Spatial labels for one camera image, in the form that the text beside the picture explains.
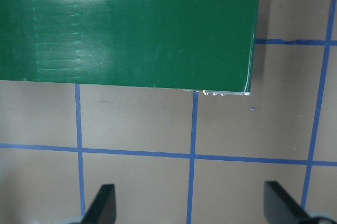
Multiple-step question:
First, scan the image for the green belt conveyor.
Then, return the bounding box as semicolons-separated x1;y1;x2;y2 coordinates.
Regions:
0;0;264;96

